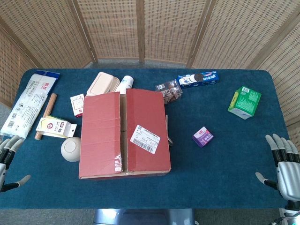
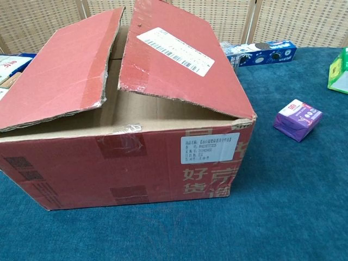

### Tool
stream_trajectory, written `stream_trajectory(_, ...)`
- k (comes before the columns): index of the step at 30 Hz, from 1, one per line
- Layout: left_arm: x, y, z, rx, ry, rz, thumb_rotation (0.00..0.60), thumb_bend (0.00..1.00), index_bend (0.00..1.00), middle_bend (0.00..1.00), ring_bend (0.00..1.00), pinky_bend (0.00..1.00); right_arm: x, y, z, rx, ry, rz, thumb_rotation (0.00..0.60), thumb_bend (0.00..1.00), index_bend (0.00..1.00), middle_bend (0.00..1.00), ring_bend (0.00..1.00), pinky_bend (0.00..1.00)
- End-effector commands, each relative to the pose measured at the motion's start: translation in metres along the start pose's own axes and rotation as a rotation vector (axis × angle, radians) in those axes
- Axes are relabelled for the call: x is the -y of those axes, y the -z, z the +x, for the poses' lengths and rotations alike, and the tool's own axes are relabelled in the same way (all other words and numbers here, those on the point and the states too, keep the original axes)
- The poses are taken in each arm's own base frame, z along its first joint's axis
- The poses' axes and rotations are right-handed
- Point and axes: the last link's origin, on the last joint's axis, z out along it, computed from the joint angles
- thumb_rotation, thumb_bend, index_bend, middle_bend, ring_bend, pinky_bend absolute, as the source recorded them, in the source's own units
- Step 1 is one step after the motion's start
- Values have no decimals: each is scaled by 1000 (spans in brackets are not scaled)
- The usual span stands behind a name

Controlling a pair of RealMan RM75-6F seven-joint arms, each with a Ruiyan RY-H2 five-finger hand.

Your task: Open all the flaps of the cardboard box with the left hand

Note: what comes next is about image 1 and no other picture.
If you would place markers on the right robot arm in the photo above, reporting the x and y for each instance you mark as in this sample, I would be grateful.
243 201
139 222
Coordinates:
291 209

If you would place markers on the small white red box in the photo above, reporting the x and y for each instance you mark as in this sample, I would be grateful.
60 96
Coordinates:
77 105

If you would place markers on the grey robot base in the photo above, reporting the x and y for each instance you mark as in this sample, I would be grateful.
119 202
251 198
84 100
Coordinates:
143 216

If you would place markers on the white plastic noodle package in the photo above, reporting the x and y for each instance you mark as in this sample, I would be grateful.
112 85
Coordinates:
28 105

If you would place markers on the bamboo folding screen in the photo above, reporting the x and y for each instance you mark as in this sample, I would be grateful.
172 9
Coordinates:
150 28

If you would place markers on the white yellow hanging carton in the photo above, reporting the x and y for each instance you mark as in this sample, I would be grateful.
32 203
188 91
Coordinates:
54 126

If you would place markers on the beige lunch box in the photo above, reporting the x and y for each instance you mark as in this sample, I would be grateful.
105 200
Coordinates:
100 84

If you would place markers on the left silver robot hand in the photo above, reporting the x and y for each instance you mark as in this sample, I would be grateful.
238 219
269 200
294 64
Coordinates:
9 146

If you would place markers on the white paper cup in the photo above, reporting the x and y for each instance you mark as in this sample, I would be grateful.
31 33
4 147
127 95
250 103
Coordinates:
125 84

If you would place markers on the beige round bowl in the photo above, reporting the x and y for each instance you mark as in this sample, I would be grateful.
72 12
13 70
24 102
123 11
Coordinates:
70 150

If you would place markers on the brown cardboard box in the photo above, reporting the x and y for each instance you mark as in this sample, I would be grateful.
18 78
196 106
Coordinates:
100 131

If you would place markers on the green carton box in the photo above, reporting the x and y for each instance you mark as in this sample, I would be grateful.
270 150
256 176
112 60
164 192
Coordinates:
246 103

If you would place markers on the blue cookie package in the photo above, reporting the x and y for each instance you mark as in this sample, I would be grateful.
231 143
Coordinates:
199 79

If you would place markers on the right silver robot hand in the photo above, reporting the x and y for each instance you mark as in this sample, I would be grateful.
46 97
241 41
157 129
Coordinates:
289 175

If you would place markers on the small purple box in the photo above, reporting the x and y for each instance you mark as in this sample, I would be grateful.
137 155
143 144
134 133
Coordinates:
202 137

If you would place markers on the clear plastic snack pack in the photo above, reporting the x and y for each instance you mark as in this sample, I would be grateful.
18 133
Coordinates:
170 90

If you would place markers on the blue table cloth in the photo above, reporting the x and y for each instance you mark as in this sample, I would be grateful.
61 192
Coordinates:
222 164

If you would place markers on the wooden rolling pin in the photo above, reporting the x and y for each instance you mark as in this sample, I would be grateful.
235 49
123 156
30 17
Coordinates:
52 100

